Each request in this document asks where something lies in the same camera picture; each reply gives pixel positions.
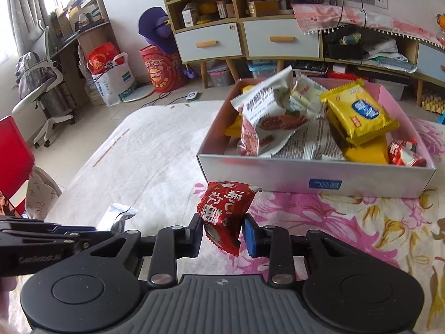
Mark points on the red cylindrical drum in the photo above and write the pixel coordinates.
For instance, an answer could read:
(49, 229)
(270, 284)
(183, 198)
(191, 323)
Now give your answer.
(165, 70)

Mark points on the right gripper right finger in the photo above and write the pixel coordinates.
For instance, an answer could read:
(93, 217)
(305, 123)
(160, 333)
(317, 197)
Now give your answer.
(274, 243)

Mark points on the pink cardboard box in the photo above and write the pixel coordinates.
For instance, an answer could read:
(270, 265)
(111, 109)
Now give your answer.
(220, 160)

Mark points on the pink clear snack packet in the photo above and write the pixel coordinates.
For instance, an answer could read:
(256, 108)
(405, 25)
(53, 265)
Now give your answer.
(248, 144)

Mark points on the dark desk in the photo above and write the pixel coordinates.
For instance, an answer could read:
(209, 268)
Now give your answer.
(91, 28)

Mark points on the red white candy packet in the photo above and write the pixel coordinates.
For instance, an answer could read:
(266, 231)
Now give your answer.
(403, 153)

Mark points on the wooden tv cabinet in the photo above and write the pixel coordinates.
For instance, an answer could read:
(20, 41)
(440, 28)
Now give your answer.
(277, 37)

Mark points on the red white snack packet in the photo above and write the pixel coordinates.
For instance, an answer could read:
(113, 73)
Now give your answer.
(222, 210)

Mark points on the red chair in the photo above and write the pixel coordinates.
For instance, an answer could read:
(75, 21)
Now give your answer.
(17, 162)

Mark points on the yellow blue-label snack packet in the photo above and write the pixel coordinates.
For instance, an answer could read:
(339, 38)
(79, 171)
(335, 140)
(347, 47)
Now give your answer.
(359, 114)

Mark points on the white silver snack bag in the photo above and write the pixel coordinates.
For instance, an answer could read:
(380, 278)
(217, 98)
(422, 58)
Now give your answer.
(113, 220)

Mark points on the grey white striped packet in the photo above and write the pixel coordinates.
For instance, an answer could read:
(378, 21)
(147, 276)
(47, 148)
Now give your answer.
(313, 141)

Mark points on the white office chair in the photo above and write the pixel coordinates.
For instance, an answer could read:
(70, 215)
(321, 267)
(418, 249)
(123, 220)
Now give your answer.
(37, 75)

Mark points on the floral blanket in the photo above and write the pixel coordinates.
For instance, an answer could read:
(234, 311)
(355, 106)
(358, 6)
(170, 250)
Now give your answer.
(148, 161)

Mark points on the pink lace cloth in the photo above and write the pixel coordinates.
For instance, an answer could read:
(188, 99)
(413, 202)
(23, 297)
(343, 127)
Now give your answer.
(317, 18)

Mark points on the white brown biscuit packet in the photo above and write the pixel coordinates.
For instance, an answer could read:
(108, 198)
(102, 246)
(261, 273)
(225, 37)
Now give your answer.
(274, 113)

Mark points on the white shopping bag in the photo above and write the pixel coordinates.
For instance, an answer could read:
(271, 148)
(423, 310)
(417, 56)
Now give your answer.
(111, 74)

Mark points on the yellow snack packet in box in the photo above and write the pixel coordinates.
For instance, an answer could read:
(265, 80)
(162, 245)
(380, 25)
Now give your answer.
(234, 130)

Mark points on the red storage box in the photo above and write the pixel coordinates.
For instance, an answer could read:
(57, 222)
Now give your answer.
(342, 72)

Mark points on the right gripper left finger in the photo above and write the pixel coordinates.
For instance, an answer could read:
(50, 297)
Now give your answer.
(173, 243)

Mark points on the purple plush toy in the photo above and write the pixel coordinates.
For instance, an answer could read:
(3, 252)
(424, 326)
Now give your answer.
(154, 26)

